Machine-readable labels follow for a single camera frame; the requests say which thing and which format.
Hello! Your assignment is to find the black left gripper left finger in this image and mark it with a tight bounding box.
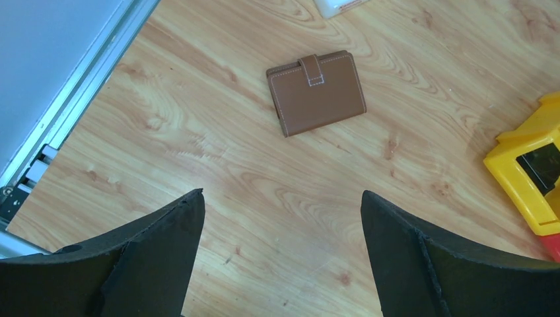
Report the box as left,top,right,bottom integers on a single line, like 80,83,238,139
1,189,205,316

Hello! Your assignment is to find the aluminium table frame rail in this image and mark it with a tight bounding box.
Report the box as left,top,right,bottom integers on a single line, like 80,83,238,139
1,1,157,258

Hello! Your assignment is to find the black card in yellow bin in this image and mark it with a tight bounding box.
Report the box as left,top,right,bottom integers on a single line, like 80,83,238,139
516,143,559,195

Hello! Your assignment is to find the red plastic bin near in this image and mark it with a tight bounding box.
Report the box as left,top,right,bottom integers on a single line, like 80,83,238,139
538,233,560,263

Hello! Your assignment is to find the yellow plastic bin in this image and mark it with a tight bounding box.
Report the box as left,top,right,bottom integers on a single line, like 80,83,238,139
483,92,559,236

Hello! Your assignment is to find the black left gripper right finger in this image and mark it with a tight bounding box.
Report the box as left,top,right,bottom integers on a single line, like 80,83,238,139
361,191,559,316

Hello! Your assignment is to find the white pink card box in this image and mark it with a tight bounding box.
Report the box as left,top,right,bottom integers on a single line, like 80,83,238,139
314,0,368,18

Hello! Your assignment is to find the brown leather card holder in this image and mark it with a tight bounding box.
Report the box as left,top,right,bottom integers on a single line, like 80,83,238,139
266,50,367,137

